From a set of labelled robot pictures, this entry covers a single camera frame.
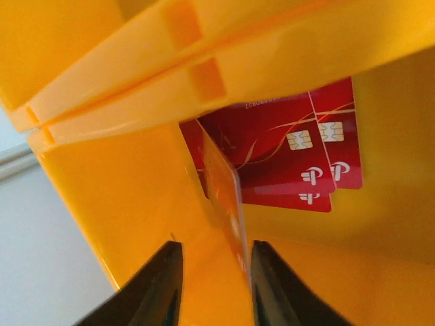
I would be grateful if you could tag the red credit card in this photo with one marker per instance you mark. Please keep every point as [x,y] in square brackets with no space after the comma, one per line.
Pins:
[303,201]
[334,106]
[222,187]
[273,144]

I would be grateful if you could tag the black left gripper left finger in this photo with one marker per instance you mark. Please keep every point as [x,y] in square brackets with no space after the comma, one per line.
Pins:
[151,297]

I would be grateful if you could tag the yellow bin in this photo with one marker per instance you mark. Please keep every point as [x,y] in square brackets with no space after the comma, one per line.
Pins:
[166,60]
[371,257]

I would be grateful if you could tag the yellow bin far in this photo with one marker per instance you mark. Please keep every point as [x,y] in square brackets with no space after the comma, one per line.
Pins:
[166,60]

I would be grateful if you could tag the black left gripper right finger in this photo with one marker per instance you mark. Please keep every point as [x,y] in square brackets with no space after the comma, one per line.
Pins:
[280,297]

